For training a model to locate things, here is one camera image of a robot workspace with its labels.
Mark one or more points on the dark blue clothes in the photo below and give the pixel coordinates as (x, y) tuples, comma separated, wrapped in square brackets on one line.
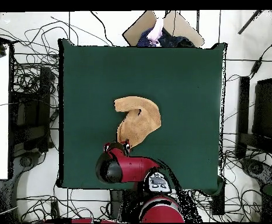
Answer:
[(173, 40)]

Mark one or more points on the black power adapter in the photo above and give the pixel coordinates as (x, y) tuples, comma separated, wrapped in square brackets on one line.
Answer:
[(255, 66)]

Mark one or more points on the tan terry towel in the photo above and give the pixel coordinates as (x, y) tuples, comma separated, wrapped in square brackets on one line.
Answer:
[(143, 121)]

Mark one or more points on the pale pink garment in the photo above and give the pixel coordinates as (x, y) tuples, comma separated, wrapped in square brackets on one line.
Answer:
[(155, 30)]

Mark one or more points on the black table leg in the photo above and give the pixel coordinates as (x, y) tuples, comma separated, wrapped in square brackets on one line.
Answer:
[(217, 200)]

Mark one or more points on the brown cardboard box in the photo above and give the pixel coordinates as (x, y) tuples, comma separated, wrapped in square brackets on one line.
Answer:
[(136, 28)]

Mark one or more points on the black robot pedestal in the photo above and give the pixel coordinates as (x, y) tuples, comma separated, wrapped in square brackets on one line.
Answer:
[(116, 203)]

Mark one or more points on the black flat panel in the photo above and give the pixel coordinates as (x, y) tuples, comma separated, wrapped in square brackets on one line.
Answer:
[(265, 109)]

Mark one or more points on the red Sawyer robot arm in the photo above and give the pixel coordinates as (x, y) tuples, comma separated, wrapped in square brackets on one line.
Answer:
[(136, 166)]

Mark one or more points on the dark green table cloth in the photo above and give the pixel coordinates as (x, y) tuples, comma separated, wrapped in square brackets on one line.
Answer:
[(98, 77)]

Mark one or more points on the black rod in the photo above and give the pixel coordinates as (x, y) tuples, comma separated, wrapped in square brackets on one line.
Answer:
[(249, 22)]

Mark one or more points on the black equipment rack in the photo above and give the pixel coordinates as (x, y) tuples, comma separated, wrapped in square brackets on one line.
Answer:
[(33, 112)]

